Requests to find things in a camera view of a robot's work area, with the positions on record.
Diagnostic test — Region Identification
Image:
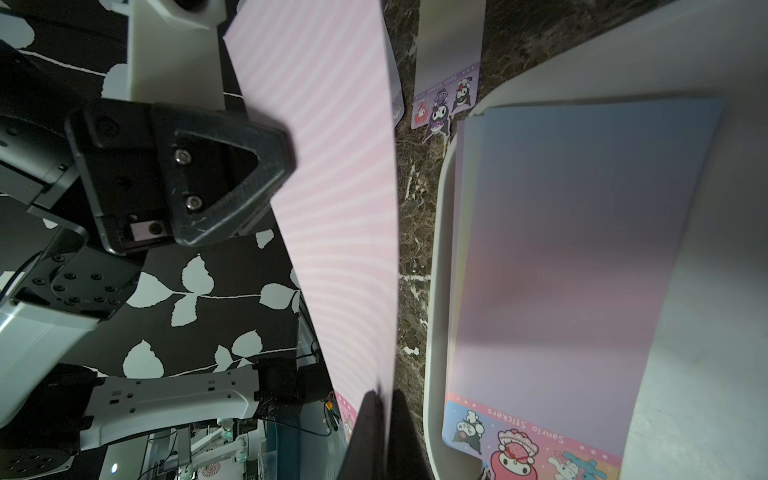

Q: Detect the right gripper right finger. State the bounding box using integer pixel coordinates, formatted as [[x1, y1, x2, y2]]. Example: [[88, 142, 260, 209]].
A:
[[386, 390, 433, 480]]

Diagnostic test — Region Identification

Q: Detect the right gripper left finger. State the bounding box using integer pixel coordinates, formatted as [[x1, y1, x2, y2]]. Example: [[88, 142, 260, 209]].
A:
[[336, 391, 385, 480]]

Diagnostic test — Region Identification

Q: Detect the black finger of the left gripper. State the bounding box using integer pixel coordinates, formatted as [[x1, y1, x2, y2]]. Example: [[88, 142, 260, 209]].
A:
[[65, 99, 297, 255]]

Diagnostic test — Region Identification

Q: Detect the Sanrio sticker sheet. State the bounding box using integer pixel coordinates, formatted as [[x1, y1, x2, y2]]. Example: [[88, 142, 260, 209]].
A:
[[442, 97, 723, 479]]

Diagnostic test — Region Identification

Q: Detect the white plastic storage box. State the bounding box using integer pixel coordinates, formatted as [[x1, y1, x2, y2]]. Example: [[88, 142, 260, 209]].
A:
[[422, 0, 768, 480]]

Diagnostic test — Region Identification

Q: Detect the purple sticker sheet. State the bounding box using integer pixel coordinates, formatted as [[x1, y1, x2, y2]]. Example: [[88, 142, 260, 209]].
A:
[[411, 0, 486, 142]]

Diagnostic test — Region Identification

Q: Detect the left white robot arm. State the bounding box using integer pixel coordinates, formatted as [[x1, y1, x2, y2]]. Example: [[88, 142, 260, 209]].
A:
[[1, 1, 330, 479]]

